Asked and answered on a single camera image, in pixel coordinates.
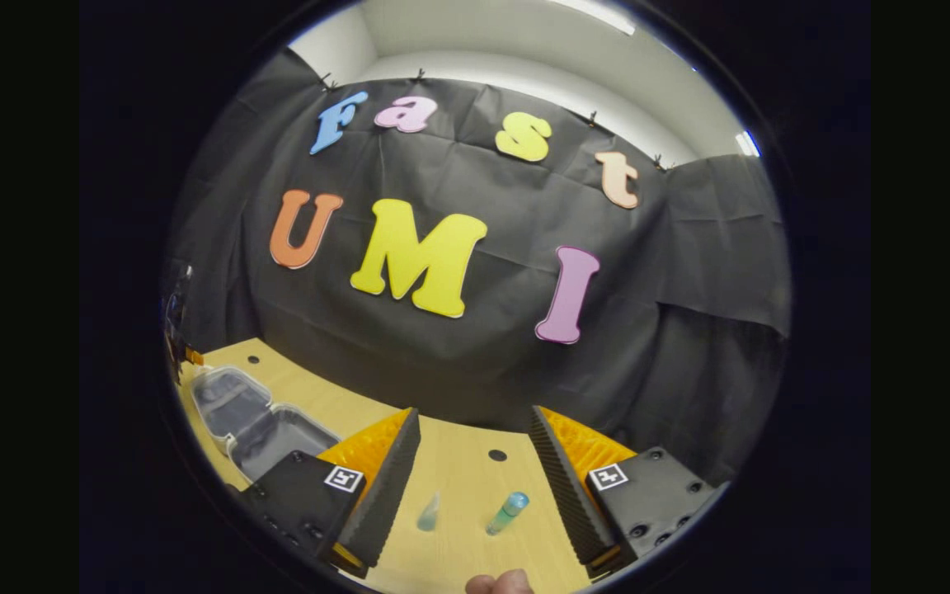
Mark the blue transparent bottle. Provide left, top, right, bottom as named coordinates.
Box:
left=486, top=492, right=530, bottom=537

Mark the long ceiling light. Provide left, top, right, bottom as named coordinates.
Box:
left=549, top=0, right=637, bottom=36

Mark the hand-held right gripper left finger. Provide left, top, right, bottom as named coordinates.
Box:
left=240, top=407, right=422, bottom=580

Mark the white suitcase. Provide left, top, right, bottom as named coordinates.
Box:
left=189, top=365, right=342, bottom=484

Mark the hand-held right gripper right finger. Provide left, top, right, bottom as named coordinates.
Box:
left=529, top=404, right=729, bottom=578

